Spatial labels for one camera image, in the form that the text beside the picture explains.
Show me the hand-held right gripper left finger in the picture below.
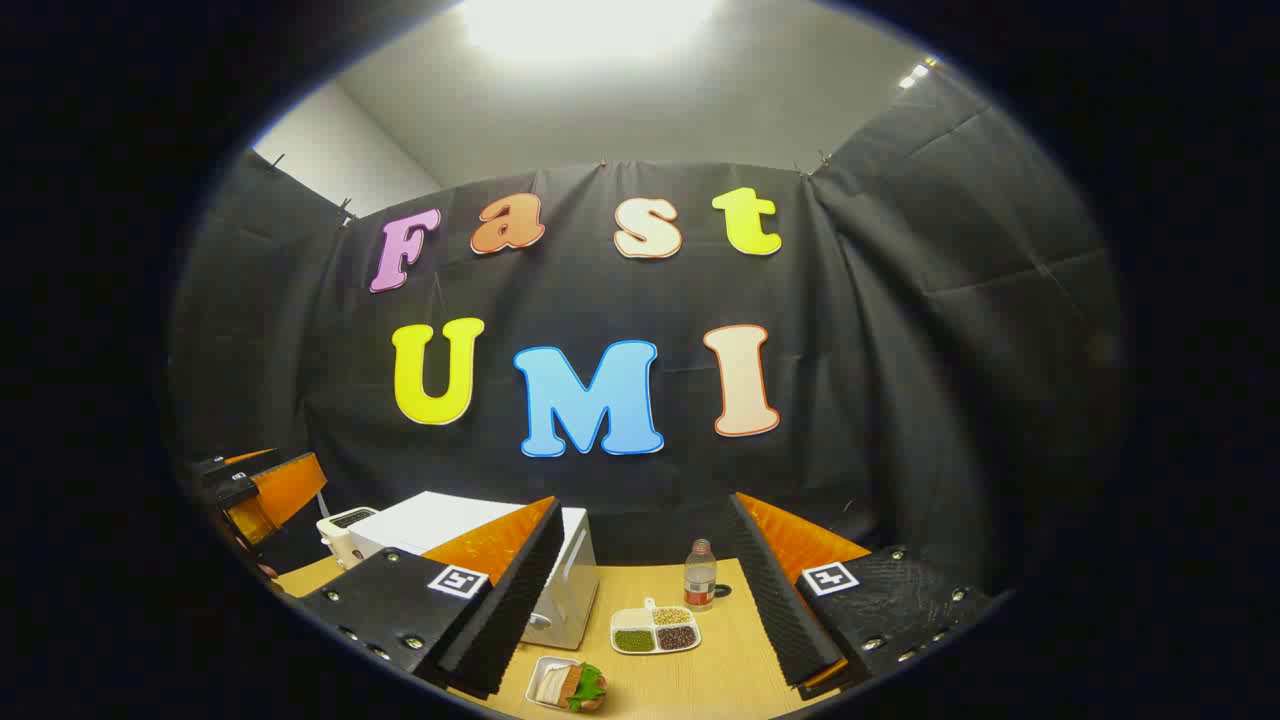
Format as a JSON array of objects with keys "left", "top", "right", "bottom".
[{"left": 298, "top": 495, "right": 567, "bottom": 699}]

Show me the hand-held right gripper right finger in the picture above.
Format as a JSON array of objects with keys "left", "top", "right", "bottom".
[{"left": 727, "top": 492, "right": 994, "bottom": 693}]

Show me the sandwich with lettuce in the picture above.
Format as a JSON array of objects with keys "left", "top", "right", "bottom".
[{"left": 535, "top": 662, "right": 608, "bottom": 713}]

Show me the white microwave oven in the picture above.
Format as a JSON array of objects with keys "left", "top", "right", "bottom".
[{"left": 348, "top": 490, "right": 600, "bottom": 651}]

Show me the white toaster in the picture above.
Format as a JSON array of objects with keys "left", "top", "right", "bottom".
[{"left": 316, "top": 506, "right": 379, "bottom": 571}]

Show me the white rectangular tray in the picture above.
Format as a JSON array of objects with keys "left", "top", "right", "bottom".
[{"left": 526, "top": 655, "right": 591, "bottom": 711}]

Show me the clear plastic bottle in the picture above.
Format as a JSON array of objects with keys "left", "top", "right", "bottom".
[{"left": 684, "top": 539, "right": 718, "bottom": 613}]

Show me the divided dish of beans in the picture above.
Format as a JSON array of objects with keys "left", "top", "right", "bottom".
[{"left": 610, "top": 598, "right": 702, "bottom": 656}]

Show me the black backdrop cloth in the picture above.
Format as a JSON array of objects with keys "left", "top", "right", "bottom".
[{"left": 165, "top": 75, "right": 1131, "bottom": 601}]

